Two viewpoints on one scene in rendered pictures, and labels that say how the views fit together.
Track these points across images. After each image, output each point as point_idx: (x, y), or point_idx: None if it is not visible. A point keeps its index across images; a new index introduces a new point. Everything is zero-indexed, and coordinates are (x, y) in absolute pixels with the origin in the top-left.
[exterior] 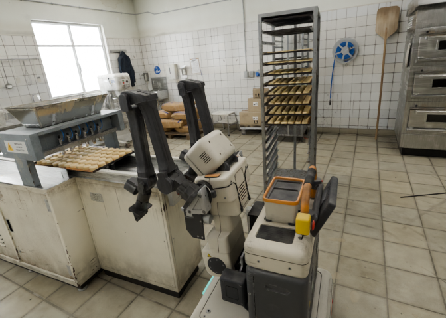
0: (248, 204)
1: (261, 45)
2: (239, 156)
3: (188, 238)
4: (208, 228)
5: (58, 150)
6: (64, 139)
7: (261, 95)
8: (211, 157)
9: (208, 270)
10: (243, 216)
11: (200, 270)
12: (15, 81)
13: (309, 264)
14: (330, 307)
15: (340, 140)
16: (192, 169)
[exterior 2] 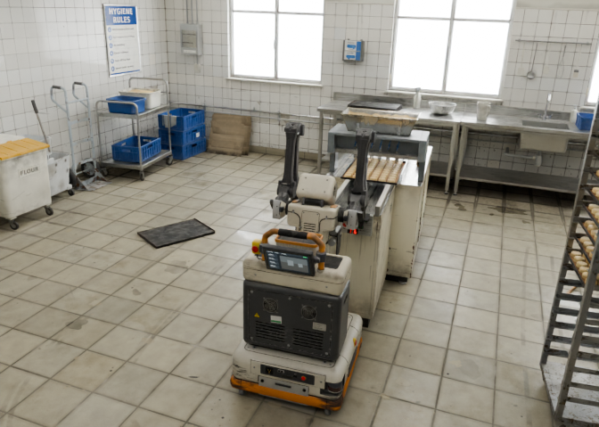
0: (522, 363)
1: (594, 119)
2: (347, 212)
3: (352, 278)
4: (442, 328)
5: (348, 151)
6: (355, 145)
7: (575, 201)
8: (297, 187)
9: None
10: (486, 357)
11: (365, 328)
12: (543, 70)
13: (249, 274)
14: (290, 368)
15: None
16: None
